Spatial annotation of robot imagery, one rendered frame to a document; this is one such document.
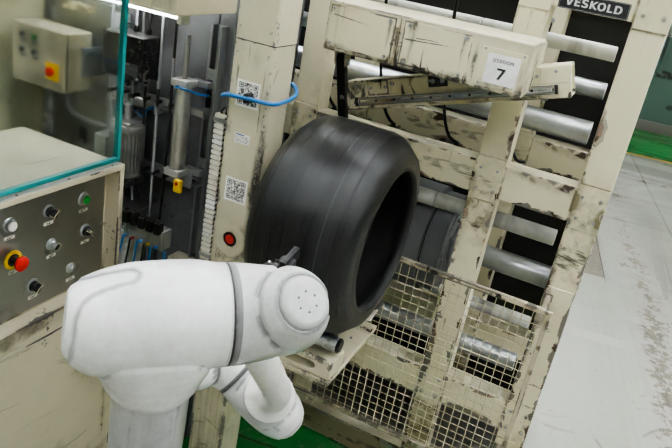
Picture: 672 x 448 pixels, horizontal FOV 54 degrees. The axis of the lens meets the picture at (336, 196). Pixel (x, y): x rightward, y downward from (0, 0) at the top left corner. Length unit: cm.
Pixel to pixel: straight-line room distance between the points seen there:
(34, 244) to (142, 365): 110
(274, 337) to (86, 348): 21
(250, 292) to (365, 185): 88
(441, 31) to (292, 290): 123
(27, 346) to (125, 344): 116
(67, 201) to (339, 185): 74
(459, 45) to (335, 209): 59
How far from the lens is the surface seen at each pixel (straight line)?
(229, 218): 201
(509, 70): 187
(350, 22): 200
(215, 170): 201
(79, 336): 81
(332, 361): 191
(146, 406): 87
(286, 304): 79
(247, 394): 137
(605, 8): 214
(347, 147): 171
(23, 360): 196
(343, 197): 163
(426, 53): 192
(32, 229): 186
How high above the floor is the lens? 196
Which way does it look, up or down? 21 degrees down
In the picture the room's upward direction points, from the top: 11 degrees clockwise
